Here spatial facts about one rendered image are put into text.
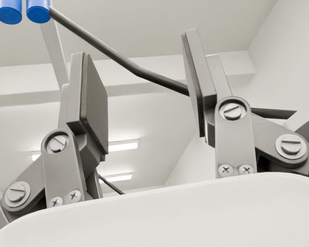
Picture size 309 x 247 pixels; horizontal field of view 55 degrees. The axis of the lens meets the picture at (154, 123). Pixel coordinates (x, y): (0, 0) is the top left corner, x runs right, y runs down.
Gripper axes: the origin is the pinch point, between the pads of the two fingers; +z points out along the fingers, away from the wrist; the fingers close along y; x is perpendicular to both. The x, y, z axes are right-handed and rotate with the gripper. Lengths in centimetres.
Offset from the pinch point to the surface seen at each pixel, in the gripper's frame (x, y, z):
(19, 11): -30, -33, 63
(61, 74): -92, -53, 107
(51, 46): -71, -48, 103
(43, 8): -30, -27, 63
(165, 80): -43, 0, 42
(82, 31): -35, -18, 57
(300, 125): -50, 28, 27
